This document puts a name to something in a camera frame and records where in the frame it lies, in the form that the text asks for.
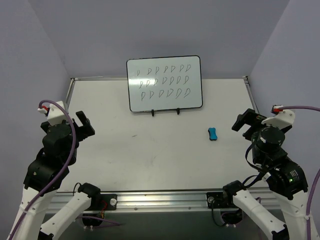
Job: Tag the white whiteboard black frame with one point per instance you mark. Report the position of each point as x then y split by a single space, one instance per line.
164 83

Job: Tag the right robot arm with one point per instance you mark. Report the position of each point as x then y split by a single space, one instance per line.
284 177

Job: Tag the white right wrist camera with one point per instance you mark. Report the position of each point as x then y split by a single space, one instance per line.
281 119

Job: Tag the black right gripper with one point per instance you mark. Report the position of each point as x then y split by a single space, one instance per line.
251 124

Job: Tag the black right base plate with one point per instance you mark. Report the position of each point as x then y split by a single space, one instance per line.
215 200

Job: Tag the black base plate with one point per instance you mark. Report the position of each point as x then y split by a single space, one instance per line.
108 202
215 200

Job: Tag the black whiteboard stand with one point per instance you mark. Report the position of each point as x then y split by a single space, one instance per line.
176 110

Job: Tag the blue bone-shaped eraser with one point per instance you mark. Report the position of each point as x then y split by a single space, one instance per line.
212 134

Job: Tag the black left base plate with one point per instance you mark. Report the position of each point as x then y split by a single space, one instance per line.
108 202

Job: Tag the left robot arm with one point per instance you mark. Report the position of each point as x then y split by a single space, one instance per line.
44 177

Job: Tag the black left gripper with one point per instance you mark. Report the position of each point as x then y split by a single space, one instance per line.
80 128

